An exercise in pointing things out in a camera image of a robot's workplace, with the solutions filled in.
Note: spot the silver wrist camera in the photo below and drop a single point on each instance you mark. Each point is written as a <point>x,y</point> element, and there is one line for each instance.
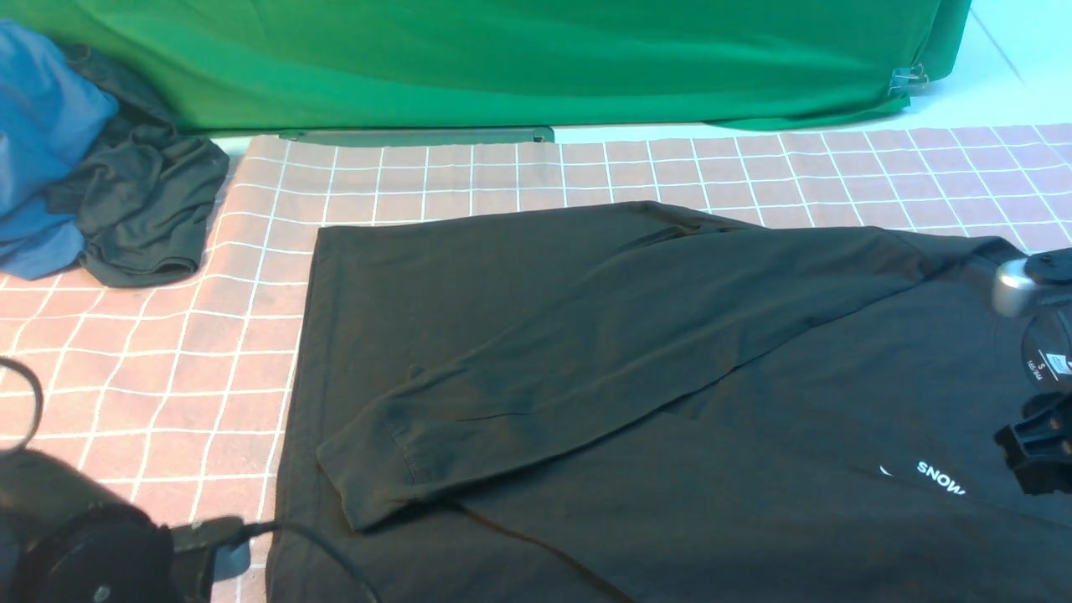
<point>1033,284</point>
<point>205,553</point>

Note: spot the pink checkered tablecloth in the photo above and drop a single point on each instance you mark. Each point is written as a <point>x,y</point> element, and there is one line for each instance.
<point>175,398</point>

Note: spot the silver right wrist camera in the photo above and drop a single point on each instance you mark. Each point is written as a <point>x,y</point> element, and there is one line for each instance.
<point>1033,284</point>

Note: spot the silver binder clip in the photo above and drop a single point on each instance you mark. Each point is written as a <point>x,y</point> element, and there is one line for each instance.
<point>908,80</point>

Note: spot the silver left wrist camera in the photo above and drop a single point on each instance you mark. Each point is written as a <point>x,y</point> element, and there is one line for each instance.
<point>205,553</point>

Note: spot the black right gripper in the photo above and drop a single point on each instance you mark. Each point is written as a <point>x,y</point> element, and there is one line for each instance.
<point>1037,448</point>

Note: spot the blue crumpled garment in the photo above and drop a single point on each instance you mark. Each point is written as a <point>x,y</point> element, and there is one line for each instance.
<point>50,117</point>

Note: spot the green metal base bar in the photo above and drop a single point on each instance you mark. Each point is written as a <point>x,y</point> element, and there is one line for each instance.
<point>420,136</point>

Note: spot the green backdrop cloth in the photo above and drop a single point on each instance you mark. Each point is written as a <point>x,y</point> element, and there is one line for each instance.
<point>301,65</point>

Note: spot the gray long-sleeved shirt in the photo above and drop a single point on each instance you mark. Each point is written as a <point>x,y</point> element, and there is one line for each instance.
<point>640,403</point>

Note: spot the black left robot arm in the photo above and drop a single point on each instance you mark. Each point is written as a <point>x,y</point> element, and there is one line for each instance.
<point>68,539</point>

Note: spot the dark gray crumpled garment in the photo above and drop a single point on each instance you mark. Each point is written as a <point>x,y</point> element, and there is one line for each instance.
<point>144,195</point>

